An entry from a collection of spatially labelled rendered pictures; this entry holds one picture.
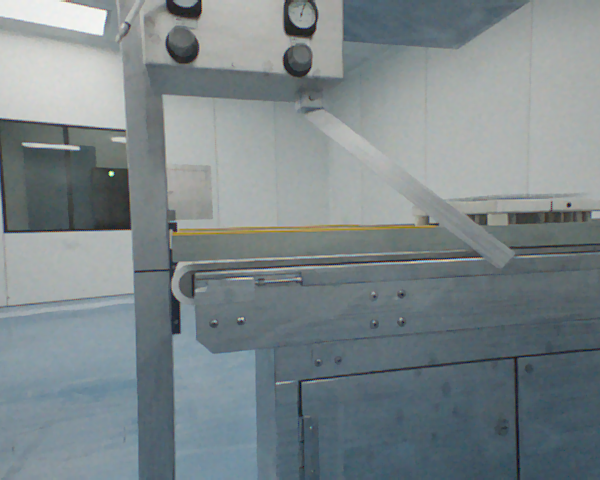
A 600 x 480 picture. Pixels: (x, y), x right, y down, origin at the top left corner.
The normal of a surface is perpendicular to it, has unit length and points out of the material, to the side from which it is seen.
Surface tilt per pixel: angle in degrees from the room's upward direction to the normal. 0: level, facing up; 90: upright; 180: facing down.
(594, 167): 90
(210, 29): 90
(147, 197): 90
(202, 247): 90
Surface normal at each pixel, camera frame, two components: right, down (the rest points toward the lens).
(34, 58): 0.48, 0.04
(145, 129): 0.25, 0.04
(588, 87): -0.87, 0.04
